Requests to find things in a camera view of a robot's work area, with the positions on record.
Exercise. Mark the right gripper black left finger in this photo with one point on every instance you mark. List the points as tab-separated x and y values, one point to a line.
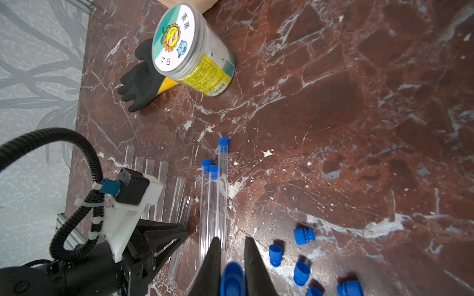
208	278

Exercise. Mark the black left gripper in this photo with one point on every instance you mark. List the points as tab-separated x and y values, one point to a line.
149	248

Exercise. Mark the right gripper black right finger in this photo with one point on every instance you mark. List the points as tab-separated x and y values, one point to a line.
258	281

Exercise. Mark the clear test tube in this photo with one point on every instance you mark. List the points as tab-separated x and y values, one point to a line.
149	170
129	155

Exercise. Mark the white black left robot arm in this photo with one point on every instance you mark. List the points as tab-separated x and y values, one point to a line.
97	274

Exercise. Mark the black work glove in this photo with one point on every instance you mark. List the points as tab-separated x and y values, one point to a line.
143	83

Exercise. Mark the green yellow labelled round tin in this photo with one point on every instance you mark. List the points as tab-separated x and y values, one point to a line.
186	50

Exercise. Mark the beige ribbed flower pot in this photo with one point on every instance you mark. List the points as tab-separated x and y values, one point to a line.
201	5

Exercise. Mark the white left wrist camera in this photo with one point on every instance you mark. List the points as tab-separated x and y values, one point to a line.
131	193

